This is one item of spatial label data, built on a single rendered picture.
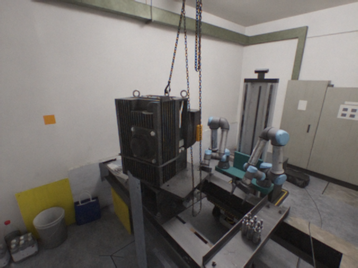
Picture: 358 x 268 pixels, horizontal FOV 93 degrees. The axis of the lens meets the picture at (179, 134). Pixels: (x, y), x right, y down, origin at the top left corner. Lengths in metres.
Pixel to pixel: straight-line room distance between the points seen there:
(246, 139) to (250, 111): 0.34
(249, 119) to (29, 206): 2.64
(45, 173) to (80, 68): 1.26
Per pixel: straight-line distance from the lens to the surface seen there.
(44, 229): 2.46
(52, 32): 2.39
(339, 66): 3.99
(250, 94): 2.08
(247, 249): 1.47
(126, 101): 1.51
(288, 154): 4.09
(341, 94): 3.74
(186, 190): 1.48
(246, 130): 2.16
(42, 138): 2.34
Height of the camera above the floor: 1.77
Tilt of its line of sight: 18 degrees down
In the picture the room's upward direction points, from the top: straight up
